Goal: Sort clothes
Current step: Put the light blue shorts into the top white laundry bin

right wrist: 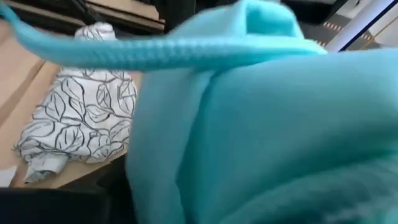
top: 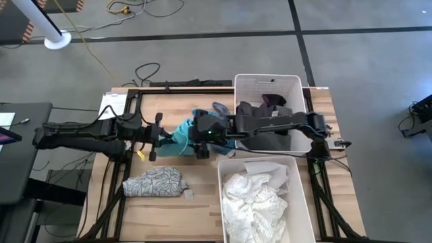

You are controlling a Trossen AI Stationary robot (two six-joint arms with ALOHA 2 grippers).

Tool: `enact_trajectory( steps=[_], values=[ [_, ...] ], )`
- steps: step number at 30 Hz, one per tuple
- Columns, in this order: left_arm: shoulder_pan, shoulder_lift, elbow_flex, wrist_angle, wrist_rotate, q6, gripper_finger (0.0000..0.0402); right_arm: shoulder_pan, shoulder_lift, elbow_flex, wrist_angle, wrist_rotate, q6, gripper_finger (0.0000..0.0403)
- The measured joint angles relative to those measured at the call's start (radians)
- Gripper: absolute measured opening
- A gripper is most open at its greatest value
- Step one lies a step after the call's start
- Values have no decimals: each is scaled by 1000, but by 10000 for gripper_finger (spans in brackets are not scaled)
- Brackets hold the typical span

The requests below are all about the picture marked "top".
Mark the dark purple garment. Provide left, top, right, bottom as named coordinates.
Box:
left=261, top=93, right=288, bottom=108

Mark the dark teal garment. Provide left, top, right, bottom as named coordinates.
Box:
left=156, top=108, right=237, bottom=158

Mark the grey cable plug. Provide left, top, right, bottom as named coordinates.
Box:
left=9, top=117, right=31, bottom=128

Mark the pole with white round base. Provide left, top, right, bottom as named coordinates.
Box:
left=11, top=0, right=72, bottom=51

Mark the black equipment with cables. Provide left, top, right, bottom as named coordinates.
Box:
left=398, top=94, right=432, bottom=139

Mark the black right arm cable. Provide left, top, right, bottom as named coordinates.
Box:
left=209, top=141, right=354, bottom=178

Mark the grey floor cable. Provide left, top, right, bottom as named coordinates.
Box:
left=60, top=0, right=185, bottom=33

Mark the black mat with hazard stripes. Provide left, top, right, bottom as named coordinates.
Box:
left=0, top=0, right=36, bottom=47
left=38, top=0, right=85, bottom=14

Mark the slate blue garment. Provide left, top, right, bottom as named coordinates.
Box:
left=211, top=102, right=231, bottom=119

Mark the long yellow cable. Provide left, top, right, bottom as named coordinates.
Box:
left=53, top=0, right=119, bottom=84

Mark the tablet screen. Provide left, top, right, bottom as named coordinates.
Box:
left=0, top=126, right=23, bottom=145

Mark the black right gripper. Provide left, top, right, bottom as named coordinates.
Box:
left=188, top=109, right=231, bottom=160

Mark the light teal garment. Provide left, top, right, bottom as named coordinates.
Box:
left=170, top=117, right=196, bottom=157

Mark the white crinkled garment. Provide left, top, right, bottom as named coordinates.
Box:
left=221, top=171, right=290, bottom=243

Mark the white sheet on desk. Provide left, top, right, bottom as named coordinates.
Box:
left=0, top=112, right=16, bottom=131

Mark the black desk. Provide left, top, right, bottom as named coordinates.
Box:
left=0, top=102, right=53, bottom=206

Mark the black aluminium table frame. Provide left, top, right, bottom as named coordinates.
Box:
left=79, top=86, right=369, bottom=243

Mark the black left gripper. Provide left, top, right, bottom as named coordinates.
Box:
left=141, top=113, right=174, bottom=162

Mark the white paper sheet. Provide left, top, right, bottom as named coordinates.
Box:
left=97, top=92, right=128, bottom=122

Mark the white lattice plastic bin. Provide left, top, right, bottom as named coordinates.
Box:
left=234, top=73, right=313, bottom=157
left=217, top=155, right=317, bottom=243

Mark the coiled yellow cord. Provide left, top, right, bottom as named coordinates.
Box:
left=106, top=0, right=132, bottom=16

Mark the large black garment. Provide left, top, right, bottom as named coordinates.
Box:
left=241, top=130, right=293, bottom=152

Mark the black looped floor cable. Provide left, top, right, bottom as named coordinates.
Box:
left=121, top=62, right=161, bottom=88

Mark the black power strip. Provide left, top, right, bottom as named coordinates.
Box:
left=149, top=79, right=234, bottom=88

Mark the white leaf-print garment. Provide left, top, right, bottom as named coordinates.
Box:
left=121, top=165, right=196, bottom=200

